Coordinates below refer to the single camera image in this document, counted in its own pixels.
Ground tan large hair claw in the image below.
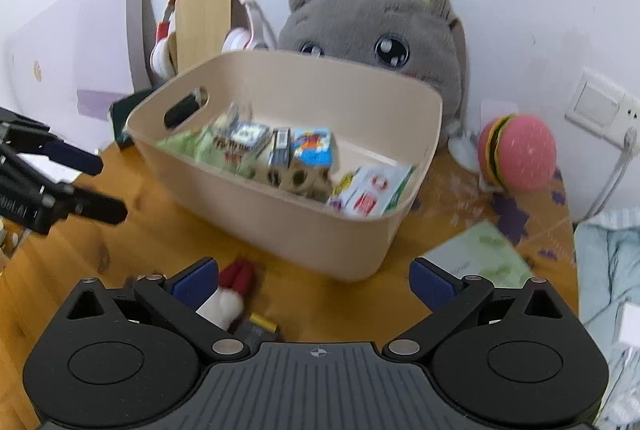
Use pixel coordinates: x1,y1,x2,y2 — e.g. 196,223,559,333
253,161,333,202

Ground white kitty plush toy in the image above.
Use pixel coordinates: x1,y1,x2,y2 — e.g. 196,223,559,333
196,257,256,330

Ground beige plastic storage bin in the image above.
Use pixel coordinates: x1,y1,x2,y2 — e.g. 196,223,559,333
126,50,442,282

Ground white power cable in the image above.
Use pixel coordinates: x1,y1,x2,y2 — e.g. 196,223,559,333
579,129,637,225

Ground red white headphones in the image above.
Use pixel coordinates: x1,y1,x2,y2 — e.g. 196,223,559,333
150,0,274,82

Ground lavender board with grey edge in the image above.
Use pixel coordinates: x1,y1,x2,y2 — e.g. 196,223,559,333
6,0,151,152

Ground white green snack bag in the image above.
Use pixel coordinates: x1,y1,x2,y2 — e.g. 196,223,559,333
326,166,413,218

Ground light blue blanket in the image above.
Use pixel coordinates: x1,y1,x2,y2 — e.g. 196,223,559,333
574,207,639,429

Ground white wall switch socket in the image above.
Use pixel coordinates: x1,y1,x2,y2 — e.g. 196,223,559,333
565,68,639,149

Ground grey plush cat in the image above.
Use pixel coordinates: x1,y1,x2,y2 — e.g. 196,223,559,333
278,0,470,131

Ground wooden headphone stand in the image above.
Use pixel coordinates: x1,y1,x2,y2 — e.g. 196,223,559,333
172,0,232,73

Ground dark brown small box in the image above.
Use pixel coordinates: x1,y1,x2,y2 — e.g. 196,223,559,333
234,313,280,346

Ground green snack packet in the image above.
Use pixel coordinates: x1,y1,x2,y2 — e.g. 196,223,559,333
155,127,264,177

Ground cartoon bear tissue pack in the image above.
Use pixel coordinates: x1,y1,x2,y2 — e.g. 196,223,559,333
292,128,333,168

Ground pink burger plush toy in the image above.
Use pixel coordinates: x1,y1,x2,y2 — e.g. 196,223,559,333
477,114,556,194

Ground blue white porcelain-pattern pack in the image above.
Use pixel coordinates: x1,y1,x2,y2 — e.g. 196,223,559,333
230,121,271,154

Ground long dark blue box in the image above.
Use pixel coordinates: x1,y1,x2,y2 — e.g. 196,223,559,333
269,127,291,168

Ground dark green tissue pack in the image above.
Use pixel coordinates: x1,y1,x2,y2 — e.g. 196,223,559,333
108,89,154,150

